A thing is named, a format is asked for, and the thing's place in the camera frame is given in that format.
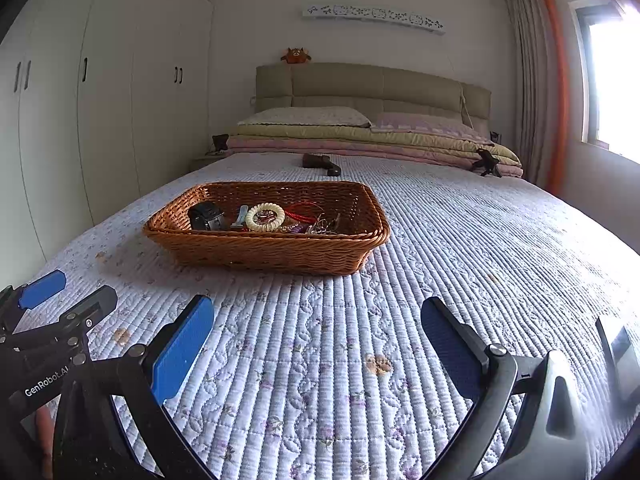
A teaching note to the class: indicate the white carved wall shelf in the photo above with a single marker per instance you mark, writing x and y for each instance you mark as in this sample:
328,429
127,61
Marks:
375,17

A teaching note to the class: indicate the window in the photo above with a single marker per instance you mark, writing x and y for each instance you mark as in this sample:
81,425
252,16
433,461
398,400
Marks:
615,90

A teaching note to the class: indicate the dark brown object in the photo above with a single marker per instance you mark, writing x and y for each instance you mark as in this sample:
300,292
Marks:
320,162

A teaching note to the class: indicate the white wardrobe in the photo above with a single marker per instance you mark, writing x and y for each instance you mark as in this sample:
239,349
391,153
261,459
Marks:
115,110

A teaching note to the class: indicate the quilted floral bedspread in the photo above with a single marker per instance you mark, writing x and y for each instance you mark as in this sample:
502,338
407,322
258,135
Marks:
450,260

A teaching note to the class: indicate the orange curtain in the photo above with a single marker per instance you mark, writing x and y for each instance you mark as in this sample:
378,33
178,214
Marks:
557,110

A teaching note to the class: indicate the orange plush toy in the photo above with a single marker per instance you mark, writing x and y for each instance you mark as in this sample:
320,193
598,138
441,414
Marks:
296,55

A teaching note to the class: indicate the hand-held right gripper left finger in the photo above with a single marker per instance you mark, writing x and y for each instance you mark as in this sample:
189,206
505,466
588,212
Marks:
182,350

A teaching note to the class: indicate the pink star hair clip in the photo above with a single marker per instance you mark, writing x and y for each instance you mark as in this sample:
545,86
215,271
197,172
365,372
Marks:
241,216

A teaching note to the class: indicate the cream floral pillow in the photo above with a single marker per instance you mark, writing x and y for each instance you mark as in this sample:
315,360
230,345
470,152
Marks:
310,117

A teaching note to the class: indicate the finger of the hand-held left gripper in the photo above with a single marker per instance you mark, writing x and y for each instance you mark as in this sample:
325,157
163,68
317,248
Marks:
92,307
42,290

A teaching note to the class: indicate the stack of folded quilts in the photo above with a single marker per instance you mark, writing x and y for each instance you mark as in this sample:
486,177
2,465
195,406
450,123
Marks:
375,142

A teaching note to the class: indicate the brown wicker basket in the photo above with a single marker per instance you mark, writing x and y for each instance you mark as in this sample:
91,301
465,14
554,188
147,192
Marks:
270,255

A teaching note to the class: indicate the silver rhinestone hair clip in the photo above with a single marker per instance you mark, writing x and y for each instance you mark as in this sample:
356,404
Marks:
322,225

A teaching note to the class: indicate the black hair claw clip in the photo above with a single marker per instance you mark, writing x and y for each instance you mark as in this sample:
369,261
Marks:
205,217

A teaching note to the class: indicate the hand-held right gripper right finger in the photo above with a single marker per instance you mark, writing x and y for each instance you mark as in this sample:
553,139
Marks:
452,350

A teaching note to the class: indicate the pink pillow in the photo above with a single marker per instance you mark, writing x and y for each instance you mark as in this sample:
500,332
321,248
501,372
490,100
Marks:
430,125

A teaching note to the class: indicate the beige curtain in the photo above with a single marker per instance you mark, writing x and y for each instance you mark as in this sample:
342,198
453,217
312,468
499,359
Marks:
522,85

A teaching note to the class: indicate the beige padded headboard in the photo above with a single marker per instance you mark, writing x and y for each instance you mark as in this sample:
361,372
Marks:
375,85

